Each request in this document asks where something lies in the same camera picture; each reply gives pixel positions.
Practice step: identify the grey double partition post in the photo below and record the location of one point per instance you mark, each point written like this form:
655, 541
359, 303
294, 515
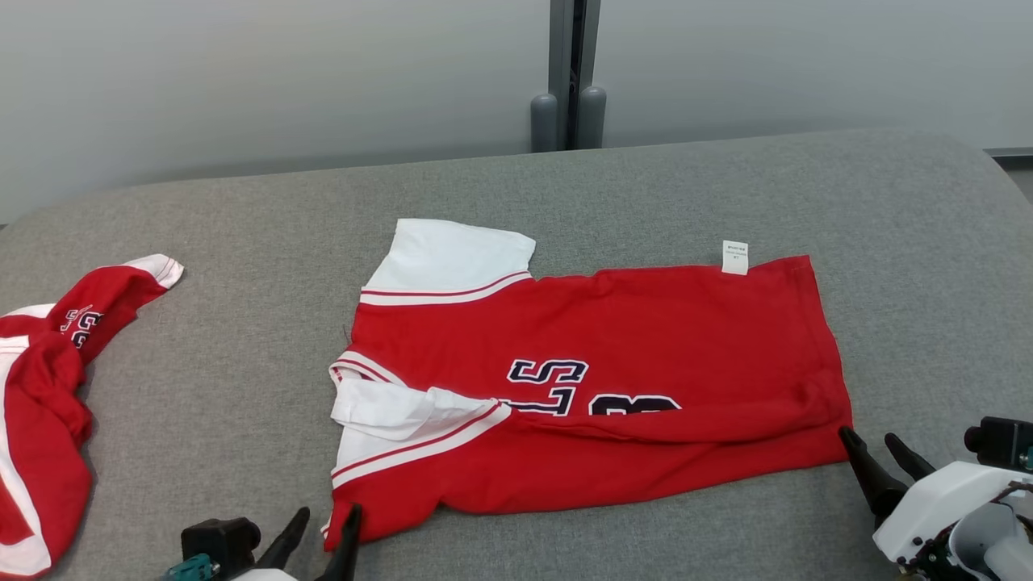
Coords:
573, 48

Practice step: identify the red white jersey shirt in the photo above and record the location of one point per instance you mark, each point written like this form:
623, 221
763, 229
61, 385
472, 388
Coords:
646, 323
40, 420

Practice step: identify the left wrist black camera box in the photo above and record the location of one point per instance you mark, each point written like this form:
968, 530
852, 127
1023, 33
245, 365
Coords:
218, 541

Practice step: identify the grey rounded post foot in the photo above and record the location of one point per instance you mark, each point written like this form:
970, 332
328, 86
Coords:
544, 125
591, 119

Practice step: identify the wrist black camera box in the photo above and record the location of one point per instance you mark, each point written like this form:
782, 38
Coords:
218, 541
1001, 442

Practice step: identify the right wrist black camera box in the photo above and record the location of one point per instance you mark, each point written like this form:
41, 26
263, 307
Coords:
1001, 442

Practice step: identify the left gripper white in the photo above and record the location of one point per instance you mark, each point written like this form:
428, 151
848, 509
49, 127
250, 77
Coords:
266, 575

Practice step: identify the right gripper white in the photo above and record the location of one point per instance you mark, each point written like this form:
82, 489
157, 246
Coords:
936, 500

